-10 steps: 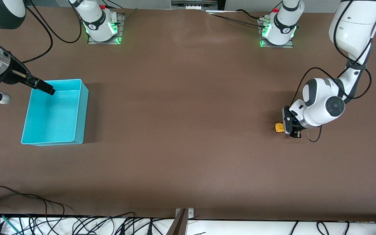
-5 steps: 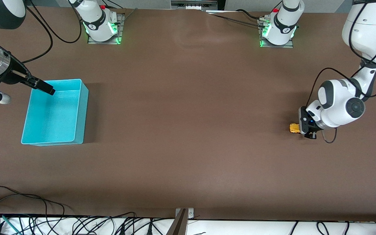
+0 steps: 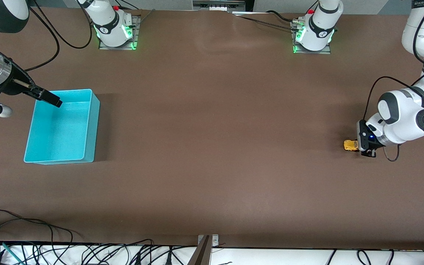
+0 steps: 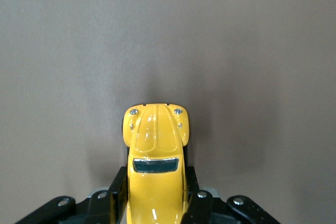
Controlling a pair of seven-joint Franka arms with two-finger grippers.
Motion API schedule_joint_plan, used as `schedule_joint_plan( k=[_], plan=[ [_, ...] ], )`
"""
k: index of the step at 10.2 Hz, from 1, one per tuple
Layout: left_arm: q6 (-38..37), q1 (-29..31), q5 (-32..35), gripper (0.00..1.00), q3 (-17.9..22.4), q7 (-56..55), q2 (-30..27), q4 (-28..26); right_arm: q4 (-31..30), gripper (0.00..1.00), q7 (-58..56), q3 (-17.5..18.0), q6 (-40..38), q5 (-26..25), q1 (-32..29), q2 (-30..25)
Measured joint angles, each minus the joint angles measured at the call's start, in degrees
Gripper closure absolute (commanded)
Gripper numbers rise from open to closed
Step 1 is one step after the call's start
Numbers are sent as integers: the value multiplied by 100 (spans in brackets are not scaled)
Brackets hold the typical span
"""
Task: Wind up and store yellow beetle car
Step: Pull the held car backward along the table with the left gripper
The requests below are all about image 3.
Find grey power strip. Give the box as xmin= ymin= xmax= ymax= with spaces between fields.
xmin=193 ymin=0 xmax=246 ymax=11

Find black tangled cable bundle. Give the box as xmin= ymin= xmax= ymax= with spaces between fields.
xmin=76 ymin=238 xmax=198 ymax=265

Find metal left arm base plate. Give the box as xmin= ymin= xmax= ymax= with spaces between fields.
xmin=291 ymin=20 xmax=332 ymax=55

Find grey metal mounting bracket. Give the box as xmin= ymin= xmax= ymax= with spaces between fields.
xmin=197 ymin=234 xmax=220 ymax=248

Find turquoise plastic bin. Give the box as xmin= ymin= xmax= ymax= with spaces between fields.
xmin=24 ymin=89 xmax=100 ymax=165

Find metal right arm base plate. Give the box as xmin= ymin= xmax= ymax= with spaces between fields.
xmin=99 ymin=15 xmax=139 ymax=51

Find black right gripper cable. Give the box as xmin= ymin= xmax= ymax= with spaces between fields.
xmin=24 ymin=0 xmax=60 ymax=71

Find black right arm looping cable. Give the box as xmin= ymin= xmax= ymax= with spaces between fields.
xmin=32 ymin=0 xmax=93 ymax=49

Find grey metal bar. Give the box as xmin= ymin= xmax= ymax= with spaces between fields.
xmin=187 ymin=236 xmax=212 ymax=265

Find black looping floor cable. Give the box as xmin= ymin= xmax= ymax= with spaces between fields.
xmin=0 ymin=209 xmax=75 ymax=255

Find black cables at left base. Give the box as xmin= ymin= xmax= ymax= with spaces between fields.
xmin=232 ymin=10 xmax=299 ymax=32

